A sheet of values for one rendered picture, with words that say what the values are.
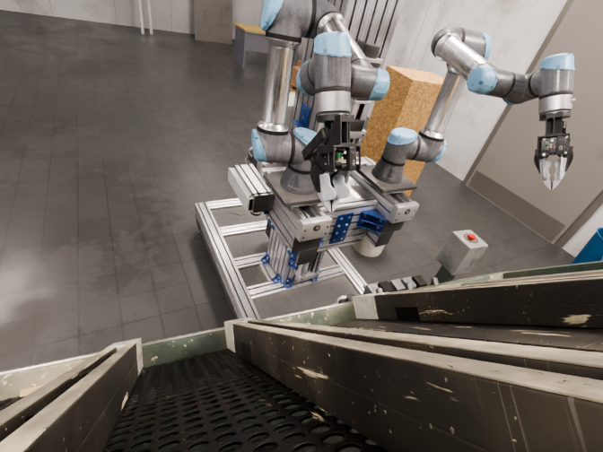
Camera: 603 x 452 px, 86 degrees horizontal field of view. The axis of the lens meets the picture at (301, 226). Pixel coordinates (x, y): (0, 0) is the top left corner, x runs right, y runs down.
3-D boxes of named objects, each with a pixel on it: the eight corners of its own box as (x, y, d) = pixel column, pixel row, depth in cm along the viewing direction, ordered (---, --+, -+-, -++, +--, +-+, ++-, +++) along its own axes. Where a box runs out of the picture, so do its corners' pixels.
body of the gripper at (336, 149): (332, 175, 66) (331, 112, 63) (310, 172, 73) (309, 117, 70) (362, 172, 69) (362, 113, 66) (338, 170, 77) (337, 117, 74)
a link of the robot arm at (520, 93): (493, 77, 103) (522, 65, 93) (521, 83, 106) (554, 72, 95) (488, 102, 104) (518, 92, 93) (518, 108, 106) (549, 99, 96)
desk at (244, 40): (295, 72, 721) (301, 38, 680) (241, 67, 663) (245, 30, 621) (283, 64, 763) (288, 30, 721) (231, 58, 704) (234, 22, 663)
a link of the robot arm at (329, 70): (340, 43, 71) (358, 30, 63) (340, 97, 73) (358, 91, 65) (306, 41, 68) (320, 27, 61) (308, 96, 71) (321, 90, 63)
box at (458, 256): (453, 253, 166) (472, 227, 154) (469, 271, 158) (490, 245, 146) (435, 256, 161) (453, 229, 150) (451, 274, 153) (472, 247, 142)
